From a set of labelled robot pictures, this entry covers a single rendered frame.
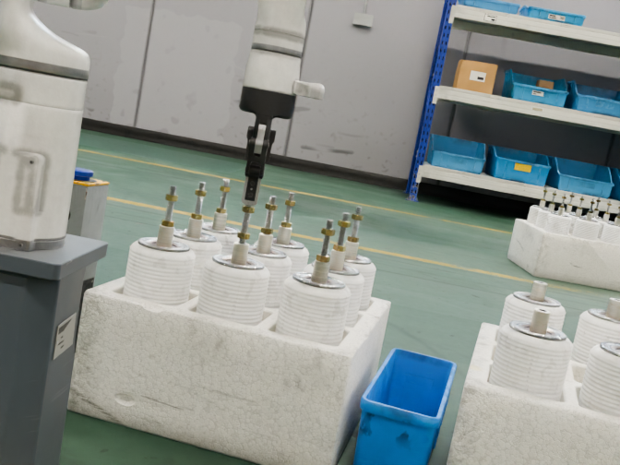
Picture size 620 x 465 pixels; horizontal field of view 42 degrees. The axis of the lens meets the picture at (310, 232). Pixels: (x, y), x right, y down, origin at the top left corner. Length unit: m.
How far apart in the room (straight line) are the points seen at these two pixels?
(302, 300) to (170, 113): 5.45
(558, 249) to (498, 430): 2.30
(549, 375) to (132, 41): 5.76
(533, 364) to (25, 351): 0.62
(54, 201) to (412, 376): 0.75
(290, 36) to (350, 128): 5.20
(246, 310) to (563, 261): 2.35
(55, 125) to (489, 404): 0.62
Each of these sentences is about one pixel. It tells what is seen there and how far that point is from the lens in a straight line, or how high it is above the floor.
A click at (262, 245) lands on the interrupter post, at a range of 1.27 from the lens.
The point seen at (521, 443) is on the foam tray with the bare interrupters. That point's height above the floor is 0.12.
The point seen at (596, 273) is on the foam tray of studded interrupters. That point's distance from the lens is 3.43.
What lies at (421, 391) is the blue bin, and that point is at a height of 0.06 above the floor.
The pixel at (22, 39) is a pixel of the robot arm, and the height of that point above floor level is 0.50.
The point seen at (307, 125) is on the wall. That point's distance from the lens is 6.33.
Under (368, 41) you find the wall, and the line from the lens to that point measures 6.33.
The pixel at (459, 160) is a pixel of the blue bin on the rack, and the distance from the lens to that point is 5.63.
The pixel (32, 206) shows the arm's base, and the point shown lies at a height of 0.35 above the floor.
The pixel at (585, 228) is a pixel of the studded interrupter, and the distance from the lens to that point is 3.42.
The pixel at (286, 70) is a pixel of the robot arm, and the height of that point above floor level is 0.53.
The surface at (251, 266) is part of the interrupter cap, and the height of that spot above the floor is 0.25.
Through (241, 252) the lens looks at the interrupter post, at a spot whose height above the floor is 0.27.
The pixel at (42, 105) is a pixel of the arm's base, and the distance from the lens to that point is 0.83.
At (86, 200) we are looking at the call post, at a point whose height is 0.29.
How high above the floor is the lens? 0.49
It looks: 9 degrees down
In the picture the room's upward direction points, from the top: 11 degrees clockwise
